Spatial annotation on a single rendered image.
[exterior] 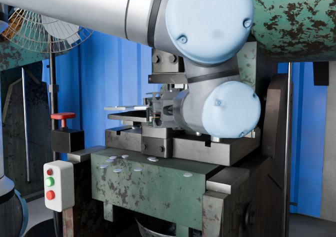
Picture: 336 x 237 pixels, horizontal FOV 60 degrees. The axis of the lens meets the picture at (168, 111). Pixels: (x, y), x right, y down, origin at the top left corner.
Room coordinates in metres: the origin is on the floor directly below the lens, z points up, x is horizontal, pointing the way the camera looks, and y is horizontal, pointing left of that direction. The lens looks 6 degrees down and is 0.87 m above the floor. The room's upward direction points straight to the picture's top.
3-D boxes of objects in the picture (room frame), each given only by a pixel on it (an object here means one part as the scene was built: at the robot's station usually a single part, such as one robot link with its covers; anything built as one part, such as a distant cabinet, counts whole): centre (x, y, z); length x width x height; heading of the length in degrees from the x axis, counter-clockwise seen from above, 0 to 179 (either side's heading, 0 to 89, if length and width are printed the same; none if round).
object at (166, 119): (0.57, -0.01, 0.81); 0.12 x 0.09 x 0.08; 20
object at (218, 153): (0.99, -0.05, 0.68); 0.45 x 0.30 x 0.06; 58
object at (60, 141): (0.96, 0.33, 0.62); 0.10 x 0.06 x 0.20; 58
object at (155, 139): (0.84, 0.04, 0.72); 0.25 x 0.14 x 0.14; 148
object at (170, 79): (0.99, -0.05, 0.86); 0.20 x 0.16 x 0.05; 58
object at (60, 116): (0.97, 0.35, 0.72); 0.07 x 0.06 x 0.08; 148
